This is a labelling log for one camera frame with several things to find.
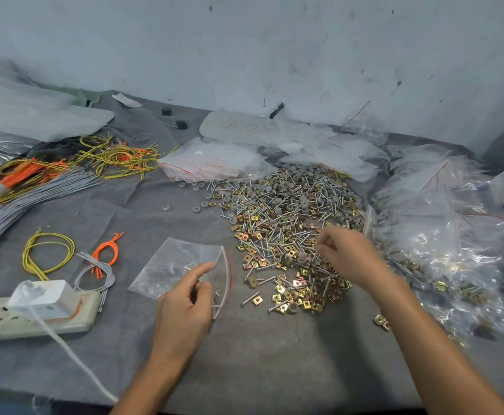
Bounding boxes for person's right forearm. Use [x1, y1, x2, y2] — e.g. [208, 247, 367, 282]
[364, 273, 504, 415]

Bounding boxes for yellow green wire loop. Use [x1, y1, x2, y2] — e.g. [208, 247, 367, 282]
[21, 229, 76, 282]

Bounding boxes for person's right hand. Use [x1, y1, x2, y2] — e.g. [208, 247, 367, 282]
[310, 225, 392, 295]

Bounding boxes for white bag with handwriting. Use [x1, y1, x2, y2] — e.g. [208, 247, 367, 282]
[199, 110, 281, 146]

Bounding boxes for tangle of yellow green wires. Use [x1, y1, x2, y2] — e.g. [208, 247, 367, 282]
[67, 133, 180, 180]

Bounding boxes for small orange wire bundle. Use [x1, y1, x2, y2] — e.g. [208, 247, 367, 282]
[90, 231, 125, 280]

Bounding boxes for person's left forearm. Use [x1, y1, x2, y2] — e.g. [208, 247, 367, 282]
[109, 352, 192, 415]

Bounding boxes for stack of empty zip bags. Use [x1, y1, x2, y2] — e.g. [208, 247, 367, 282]
[158, 137, 275, 184]

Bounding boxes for large orange wire bundle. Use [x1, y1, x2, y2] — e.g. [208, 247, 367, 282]
[0, 157, 70, 209]

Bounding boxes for white paper scrap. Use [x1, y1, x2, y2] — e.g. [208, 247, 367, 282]
[111, 93, 144, 109]

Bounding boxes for white charger cable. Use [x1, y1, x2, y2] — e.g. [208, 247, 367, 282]
[20, 281, 119, 405]

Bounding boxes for clear zip bag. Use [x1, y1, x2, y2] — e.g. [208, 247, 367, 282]
[128, 237, 234, 320]

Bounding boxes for large grey wire bundle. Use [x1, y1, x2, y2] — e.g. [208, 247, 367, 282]
[0, 167, 104, 276]

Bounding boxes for pile of screws nuts washers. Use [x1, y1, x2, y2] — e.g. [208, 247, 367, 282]
[162, 163, 366, 317]

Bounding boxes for heap of filled clear bags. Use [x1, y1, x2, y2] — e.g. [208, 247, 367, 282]
[363, 144, 504, 357]

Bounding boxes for grey table cloth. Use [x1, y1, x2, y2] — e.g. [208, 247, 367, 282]
[0, 90, 504, 409]

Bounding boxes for white charger plug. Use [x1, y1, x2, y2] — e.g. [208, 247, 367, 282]
[7, 279, 78, 320]

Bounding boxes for white plastic sheets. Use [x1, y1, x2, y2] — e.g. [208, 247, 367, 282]
[0, 65, 116, 143]

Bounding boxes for small grey wire bundle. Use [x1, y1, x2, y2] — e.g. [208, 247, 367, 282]
[73, 251, 116, 314]

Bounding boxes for white power strip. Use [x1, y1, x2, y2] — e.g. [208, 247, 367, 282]
[0, 290, 102, 344]

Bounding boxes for heap of empty clear bags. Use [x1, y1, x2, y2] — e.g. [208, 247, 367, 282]
[261, 118, 392, 183]

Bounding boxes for person's left hand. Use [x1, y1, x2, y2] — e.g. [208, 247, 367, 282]
[150, 262, 216, 364]

